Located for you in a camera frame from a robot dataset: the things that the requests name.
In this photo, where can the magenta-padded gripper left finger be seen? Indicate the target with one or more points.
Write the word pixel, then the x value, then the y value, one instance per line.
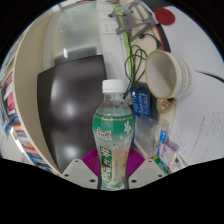
pixel 78 170

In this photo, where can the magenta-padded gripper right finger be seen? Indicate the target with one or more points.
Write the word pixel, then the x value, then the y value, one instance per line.
pixel 148 171

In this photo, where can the green-labelled clear drink bottle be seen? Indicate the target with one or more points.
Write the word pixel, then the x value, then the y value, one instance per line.
pixel 113 133

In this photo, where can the clear plastic box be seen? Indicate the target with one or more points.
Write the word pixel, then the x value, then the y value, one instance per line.
pixel 146 135

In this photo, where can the black computer monitor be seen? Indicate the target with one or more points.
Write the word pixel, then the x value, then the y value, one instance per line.
pixel 73 113

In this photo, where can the printed white paper sheet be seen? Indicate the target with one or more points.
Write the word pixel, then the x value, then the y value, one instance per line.
pixel 200 126

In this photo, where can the beige shelf with books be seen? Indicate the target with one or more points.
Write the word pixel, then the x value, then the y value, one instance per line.
pixel 23 100

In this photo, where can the white patterned paper cup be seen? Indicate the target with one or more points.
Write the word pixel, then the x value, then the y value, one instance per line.
pixel 166 75

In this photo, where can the blank white paper sheet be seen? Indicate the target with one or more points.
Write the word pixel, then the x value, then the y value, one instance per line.
pixel 200 43

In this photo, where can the grey metal laptop stand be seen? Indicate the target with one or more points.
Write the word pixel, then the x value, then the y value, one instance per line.
pixel 133 16

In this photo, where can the white wall socket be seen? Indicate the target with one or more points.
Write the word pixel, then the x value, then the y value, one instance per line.
pixel 109 26
pixel 105 11

